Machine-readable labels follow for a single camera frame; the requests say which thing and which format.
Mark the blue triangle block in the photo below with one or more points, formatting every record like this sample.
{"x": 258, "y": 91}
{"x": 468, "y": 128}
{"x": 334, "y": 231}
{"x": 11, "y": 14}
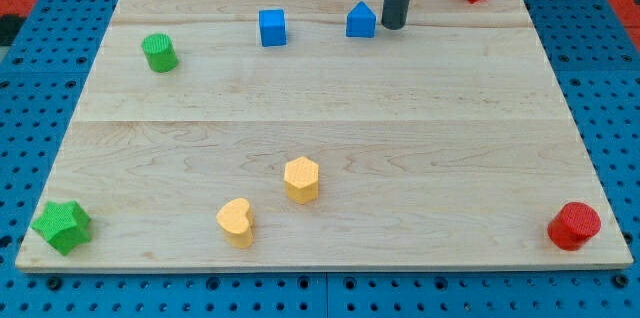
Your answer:
{"x": 360, "y": 21}

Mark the green cylinder block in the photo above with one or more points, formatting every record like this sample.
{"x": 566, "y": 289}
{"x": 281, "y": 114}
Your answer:
{"x": 159, "y": 52}

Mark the blue cube block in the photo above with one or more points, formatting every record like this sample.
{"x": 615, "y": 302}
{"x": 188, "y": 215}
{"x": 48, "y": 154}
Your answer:
{"x": 272, "y": 27}

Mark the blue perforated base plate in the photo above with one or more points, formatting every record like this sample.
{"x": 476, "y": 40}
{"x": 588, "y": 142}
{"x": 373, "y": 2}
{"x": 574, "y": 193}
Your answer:
{"x": 595, "y": 61}

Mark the red cylinder block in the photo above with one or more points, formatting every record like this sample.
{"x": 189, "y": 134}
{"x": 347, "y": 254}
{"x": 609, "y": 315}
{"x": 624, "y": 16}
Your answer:
{"x": 573, "y": 226}

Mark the yellow hexagon block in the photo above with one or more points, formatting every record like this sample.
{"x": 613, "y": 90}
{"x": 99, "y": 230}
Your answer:
{"x": 301, "y": 179}

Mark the yellow heart block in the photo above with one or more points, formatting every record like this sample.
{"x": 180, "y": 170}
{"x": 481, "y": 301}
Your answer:
{"x": 236, "y": 220}

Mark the light wooden board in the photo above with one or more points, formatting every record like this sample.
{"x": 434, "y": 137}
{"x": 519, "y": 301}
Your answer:
{"x": 446, "y": 145}

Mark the green star block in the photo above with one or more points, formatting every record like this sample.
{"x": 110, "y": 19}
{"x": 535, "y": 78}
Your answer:
{"x": 64, "y": 226}

